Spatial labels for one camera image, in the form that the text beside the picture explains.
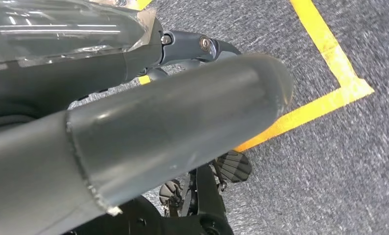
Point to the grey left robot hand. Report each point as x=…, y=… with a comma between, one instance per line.
x=165, y=129

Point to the yellow floor tape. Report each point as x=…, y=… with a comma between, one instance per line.
x=327, y=48

